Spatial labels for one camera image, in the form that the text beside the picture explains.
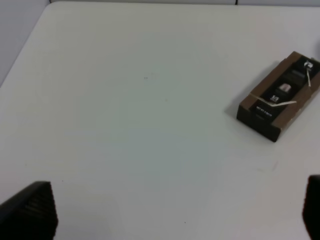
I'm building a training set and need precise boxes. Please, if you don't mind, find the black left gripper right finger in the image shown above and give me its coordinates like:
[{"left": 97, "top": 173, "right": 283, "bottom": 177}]
[{"left": 302, "top": 175, "right": 320, "bottom": 240}]

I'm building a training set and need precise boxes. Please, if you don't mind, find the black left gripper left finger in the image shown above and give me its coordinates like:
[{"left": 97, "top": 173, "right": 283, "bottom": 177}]
[{"left": 0, "top": 181, "right": 59, "bottom": 240}]

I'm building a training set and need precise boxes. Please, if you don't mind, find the brown black cardboard box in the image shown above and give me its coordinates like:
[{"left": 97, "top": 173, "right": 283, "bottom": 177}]
[{"left": 236, "top": 51, "right": 320, "bottom": 143}]

